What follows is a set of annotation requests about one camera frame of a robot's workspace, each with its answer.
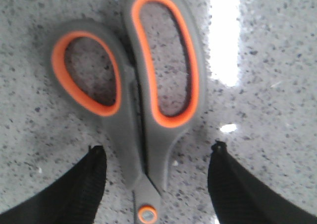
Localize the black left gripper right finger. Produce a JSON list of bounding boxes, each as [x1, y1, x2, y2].
[[208, 141, 317, 224]]

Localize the grey orange handled scissors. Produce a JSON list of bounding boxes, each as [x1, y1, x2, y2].
[[46, 0, 207, 224]]

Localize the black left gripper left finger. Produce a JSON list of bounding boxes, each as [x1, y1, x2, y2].
[[0, 146, 106, 224]]

